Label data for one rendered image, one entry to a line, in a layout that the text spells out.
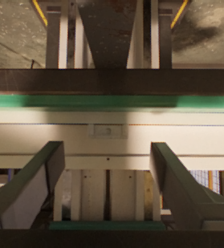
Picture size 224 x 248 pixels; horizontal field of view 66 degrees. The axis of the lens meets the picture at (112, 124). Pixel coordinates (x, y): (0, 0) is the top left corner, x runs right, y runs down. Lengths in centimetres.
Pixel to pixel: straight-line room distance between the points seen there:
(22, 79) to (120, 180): 50
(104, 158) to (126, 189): 42
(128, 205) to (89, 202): 13
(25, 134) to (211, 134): 24
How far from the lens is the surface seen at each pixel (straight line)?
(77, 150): 23
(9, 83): 20
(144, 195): 61
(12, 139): 25
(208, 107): 20
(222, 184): 1390
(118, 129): 21
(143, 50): 65
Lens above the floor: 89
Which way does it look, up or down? 4 degrees down
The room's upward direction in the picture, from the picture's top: 179 degrees counter-clockwise
